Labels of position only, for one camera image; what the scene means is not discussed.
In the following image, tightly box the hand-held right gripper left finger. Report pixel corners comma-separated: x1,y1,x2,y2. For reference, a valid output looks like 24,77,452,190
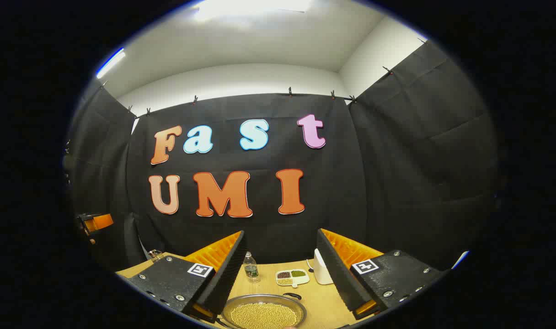
116,230,249,323

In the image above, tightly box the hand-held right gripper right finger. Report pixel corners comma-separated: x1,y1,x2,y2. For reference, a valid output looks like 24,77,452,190
315,228,448,320

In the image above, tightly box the steel pot with black handles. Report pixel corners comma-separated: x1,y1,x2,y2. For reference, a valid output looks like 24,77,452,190
216,292,307,329

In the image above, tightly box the pile of soybeans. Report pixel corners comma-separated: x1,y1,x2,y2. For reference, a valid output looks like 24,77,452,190
230,302,298,329

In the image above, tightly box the white toaster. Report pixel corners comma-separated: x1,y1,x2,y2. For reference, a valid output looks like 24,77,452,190
314,248,334,285

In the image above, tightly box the clear plastic water bottle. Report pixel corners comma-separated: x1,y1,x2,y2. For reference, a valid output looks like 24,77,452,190
243,251,260,283

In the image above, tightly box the white divided bean dish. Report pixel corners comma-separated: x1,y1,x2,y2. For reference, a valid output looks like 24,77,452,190
275,269,310,288

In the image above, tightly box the black backdrop cloth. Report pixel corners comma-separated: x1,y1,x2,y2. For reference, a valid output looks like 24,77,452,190
65,39,505,284

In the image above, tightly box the small ceiling light strip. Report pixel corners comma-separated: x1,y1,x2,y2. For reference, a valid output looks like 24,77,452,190
95,48,126,79

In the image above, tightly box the row of black clips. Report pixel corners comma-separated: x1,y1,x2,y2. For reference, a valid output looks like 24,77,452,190
100,37,427,116

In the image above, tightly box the large ceiling light panel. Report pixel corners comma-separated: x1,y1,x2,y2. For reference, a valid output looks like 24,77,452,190
193,0,313,21

